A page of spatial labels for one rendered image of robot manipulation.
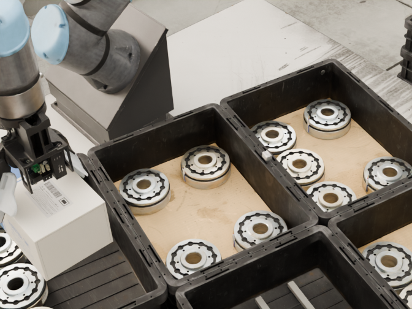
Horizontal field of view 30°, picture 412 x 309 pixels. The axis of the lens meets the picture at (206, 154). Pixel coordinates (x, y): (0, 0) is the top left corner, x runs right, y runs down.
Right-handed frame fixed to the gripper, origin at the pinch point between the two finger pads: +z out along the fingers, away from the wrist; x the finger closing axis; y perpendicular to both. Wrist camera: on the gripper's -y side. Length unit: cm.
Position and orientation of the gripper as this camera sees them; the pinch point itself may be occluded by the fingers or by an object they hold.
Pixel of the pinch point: (40, 197)
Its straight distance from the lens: 122.3
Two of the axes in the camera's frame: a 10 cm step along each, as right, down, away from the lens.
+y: 6.2, 5.2, -5.9
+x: 7.8, -4.5, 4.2
